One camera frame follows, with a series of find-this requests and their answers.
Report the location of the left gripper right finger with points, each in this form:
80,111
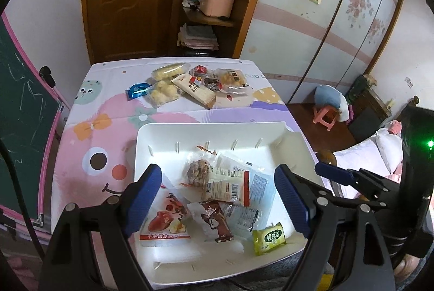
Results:
285,183

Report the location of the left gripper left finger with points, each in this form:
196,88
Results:
138,198

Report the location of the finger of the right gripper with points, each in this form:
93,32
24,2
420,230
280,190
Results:
335,174

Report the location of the green wet wipe packet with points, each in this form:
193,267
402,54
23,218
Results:
266,240

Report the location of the yellow puffs snack bag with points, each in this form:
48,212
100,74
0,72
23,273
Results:
162,92

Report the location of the white oat bar packet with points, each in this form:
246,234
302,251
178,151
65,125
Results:
194,88

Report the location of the red dark snack packet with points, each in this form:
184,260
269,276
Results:
202,76

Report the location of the red apple snack packet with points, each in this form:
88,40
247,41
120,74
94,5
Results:
164,224

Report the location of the white pink bedding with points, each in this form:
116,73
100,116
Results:
381,153

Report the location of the white barcode snack packet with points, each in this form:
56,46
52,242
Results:
244,191

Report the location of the nut snack clear packet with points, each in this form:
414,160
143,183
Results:
197,168

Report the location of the cartoon patterned tablecloth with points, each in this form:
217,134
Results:
109,140

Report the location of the pink plastic stool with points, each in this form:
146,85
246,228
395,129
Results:
326,116

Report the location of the dark wooden cabinet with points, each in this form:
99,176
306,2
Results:
369,111

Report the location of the brown cartoon snack packet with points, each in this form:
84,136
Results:
209,216

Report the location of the white plastic tray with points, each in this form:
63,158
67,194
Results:
265,145

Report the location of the blue white plush cushion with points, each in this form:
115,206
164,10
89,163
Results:
327,95

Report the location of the blue candy wrapper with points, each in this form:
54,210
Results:
137,90

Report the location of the long yellow puffs bag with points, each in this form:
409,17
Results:
170,71

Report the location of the clear biscuit tray pack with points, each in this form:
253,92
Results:
231,81

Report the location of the stack of folded cloths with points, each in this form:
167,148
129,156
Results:
197,37

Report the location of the floral sliding wardrobe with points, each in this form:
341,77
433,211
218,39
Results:
299,45

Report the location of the wooden bed post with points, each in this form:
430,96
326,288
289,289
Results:
326,156

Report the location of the green chalkboard pink frame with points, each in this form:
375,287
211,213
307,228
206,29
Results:
30,113

